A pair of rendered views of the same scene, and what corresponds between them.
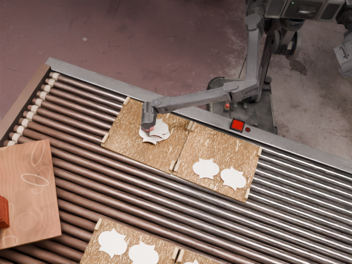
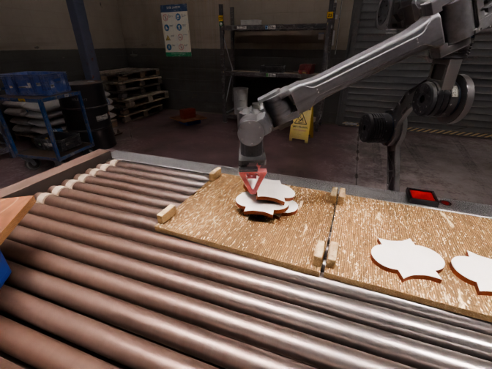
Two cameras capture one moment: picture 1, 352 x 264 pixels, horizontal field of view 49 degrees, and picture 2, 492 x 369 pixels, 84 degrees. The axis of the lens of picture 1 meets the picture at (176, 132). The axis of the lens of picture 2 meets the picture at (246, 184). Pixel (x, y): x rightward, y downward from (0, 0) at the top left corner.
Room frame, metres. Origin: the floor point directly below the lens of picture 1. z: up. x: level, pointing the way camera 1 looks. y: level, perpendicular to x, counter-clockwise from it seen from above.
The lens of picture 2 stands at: (0.40, 0.05, 1.34)
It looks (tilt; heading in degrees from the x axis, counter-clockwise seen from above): 27 degrees down; 11
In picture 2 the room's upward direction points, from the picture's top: straight up
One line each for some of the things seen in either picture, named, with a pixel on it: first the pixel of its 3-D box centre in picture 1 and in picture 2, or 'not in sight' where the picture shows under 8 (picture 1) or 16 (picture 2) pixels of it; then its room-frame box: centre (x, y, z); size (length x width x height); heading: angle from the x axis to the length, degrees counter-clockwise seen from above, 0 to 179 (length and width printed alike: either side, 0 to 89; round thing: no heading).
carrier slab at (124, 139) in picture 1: (148, 134); (255, 210); (1.05, 0.15, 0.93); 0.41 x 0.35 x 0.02; 79
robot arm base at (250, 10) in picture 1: (256, 12); (409, 7); (1.58, -0.28, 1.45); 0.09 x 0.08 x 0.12; 100
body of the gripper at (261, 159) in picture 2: not in sight; (251, 146); (1.05, 0.16, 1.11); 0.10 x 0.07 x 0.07; 12
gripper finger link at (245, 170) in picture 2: (147, 125); (252, 175); (1.03, 0.15, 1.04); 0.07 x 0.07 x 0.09; 12
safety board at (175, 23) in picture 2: not in sight; (176, 31); (6.22, 2.57, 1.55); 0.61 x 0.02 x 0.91; 80
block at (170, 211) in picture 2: (105, 139); (166, 214); (0.95, 0.37, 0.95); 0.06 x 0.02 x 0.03; 169
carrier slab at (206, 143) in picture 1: (218, 161); (424, 245); (0.97, -0.26, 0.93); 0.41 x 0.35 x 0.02; 80
